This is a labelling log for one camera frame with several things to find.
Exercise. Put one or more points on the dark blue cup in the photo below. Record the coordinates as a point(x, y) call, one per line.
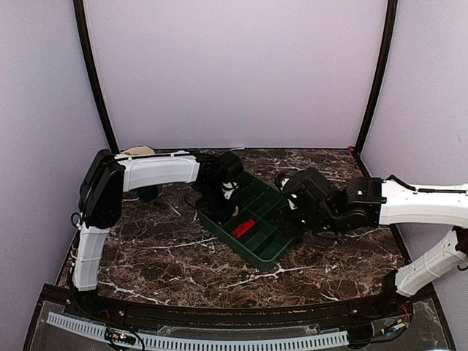
point(148, 193)

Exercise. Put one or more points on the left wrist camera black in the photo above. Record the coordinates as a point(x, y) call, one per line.
point(230, 167)

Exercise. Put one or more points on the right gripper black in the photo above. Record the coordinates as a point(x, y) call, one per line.
point(286, 219)

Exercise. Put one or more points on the beige floral plate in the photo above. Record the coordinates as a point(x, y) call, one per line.
point(138, 151)

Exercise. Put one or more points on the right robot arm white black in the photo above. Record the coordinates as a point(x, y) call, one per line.
point(416, 204)

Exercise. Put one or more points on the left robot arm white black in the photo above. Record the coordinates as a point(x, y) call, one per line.
point(110, 175)

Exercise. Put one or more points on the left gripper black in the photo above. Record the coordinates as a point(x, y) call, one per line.
point(221, 216)

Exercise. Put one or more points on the right black frame post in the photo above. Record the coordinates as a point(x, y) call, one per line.
point(381, 65)

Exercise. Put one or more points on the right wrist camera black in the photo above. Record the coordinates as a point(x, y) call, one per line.
point(308, 188)

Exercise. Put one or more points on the black frame post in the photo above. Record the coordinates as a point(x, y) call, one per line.
point(91, 69)
point(381, 65)

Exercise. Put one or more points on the left black frame post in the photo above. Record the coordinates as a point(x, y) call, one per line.
point(91, 69)

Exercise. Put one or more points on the black front rail base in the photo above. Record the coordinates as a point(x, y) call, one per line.
point(417, 324)

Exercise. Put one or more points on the green compartment tray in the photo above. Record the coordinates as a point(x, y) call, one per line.
point(254, 234)

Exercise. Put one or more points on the white slotted cable duct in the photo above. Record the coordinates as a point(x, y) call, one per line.
point(175, 338)

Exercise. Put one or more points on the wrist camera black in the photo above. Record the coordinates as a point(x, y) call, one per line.
point(230, 167)
point(308, 188)

